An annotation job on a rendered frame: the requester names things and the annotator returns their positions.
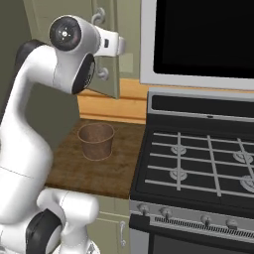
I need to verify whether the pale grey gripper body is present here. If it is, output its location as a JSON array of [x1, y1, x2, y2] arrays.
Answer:
[[116, 35, 128, 57]]

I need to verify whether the olive lower cabinet door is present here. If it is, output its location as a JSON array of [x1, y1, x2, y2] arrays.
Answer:
[[86, 216, 132, 254]]

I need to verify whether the silver lower cabinet handle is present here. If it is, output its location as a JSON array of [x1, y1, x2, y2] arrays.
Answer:
[[119, 220, 128, 249]]

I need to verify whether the silver stove knob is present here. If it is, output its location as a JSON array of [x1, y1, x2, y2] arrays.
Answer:
[[199, 213, 212, 228], [225, 218, 239, 231], [138, 202, 151, 216], [160, 206, 173, 220]]

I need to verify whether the silver ornate cabinet handle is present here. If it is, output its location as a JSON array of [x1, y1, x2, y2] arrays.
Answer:
[[91, 7, 111, 81]]

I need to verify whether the silver black microwave oven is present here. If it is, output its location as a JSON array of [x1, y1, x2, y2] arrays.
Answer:
[[139, 0, 254, 91]]

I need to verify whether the black silver gas stove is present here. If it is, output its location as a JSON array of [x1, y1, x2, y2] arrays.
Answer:
[[128, 86, 254, 254]]

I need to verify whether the olive cabinet door with handle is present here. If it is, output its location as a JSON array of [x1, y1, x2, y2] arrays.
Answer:
[[86, 0, 121, 100]]

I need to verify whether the olive upper cabinet door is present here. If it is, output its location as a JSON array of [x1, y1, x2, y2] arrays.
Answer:
[[23, 0, 97, 42]]

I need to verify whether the brown woven basket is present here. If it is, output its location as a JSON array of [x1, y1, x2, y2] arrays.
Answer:
[[76, 122, 116, 163]]

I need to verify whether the olive drawer front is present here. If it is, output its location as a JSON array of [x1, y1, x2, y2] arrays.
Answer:
[[97, 194, 132, 222]]

